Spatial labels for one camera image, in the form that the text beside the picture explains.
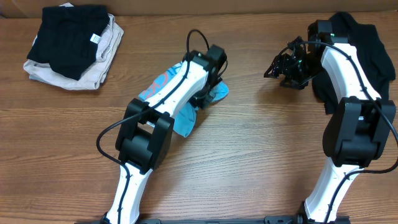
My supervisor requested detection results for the light blue printed t-shirt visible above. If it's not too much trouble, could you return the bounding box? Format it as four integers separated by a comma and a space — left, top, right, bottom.
139, 62, 229, 138

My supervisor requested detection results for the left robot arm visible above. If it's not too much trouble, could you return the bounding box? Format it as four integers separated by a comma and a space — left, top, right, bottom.
100, 45, 227, 224

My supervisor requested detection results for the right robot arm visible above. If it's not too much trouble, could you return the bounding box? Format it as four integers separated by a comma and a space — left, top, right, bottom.
264, 20, 397, 223

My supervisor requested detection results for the black t-shirt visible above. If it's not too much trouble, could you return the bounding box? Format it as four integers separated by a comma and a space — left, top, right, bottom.
312, 12, 396, 114

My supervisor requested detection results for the folded black garment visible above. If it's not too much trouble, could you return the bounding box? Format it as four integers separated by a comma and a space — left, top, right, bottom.
27, 4, 109, 80

